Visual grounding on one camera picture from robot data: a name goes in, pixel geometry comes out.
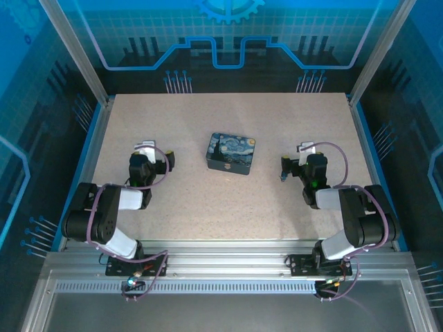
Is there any slotted grey cable duct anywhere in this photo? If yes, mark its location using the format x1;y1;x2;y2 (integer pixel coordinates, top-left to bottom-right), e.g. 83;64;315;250
55;280;321;295

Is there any right aluminium side rail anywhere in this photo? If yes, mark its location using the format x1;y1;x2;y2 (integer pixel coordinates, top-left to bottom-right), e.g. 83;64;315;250
347;95;399;252

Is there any left aluminium frame post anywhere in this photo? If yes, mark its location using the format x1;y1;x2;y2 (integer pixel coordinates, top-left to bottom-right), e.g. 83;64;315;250
38;0;111;107

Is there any aluminium mounting rail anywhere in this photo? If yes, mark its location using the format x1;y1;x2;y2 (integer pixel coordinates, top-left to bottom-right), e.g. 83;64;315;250
41;238;415;279

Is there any left aluminium side rail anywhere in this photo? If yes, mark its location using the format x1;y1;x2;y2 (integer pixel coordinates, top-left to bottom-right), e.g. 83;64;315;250
57;96;115;252

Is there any controller board with leds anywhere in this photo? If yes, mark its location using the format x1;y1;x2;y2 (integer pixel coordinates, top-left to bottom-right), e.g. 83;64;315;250
120;275;146;290
316;276;347;290

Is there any aluminium frame post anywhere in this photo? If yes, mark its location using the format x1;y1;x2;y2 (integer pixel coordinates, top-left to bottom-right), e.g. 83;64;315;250
347;0;417;107
38;0;111;107

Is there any aluminium side rail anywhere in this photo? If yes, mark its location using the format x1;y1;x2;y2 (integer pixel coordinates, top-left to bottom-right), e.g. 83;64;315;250
347;95;399;252
57;96;115;252

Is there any starry night painted tin box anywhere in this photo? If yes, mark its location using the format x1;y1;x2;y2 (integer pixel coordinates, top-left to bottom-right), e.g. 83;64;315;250
206;132;257;176

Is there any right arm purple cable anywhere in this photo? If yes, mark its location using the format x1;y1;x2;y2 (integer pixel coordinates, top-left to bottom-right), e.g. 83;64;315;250
300;141;388;302

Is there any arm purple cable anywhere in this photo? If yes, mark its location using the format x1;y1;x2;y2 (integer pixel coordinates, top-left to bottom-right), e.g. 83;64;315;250
300;141;388;302
86;145;172;302

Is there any right aluminium frame post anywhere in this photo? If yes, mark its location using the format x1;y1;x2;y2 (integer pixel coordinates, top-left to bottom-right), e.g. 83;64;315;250
347;0;417;107

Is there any left controller board with LEDs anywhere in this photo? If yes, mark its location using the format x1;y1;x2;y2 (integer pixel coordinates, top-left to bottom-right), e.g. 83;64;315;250
120;275;146;290

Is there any grey metal base panel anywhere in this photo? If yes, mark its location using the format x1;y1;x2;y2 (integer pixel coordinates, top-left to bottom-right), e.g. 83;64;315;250
44;293;416;332

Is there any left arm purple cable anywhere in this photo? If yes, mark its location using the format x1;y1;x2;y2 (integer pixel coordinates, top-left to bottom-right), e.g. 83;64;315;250
86;145;172;302

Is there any right controller board with LEDs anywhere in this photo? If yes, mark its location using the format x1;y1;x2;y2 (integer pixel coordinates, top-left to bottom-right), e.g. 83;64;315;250
316;276;347;290

